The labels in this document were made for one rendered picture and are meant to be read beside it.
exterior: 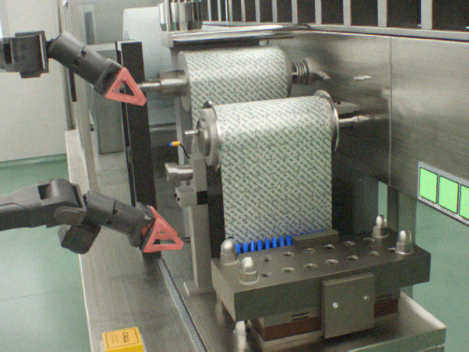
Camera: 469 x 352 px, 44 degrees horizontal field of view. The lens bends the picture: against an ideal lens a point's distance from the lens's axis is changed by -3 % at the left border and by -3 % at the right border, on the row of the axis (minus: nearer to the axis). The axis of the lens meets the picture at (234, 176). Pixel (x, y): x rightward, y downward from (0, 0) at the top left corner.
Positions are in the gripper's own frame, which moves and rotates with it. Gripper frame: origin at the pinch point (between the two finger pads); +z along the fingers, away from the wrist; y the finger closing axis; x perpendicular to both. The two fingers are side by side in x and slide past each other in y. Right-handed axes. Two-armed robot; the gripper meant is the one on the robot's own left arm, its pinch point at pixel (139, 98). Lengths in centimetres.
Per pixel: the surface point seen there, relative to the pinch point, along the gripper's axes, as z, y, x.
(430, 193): 46, 32, 15
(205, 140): 14.5, 5.4, 0.7
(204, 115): 12.3, 2.6, 4.7
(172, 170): 13.9, -0.3, -8.3
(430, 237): 239, -195, 32
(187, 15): 8, -63, 29
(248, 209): 29.5, 7.6, -6.1
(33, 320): 48, -181, -128
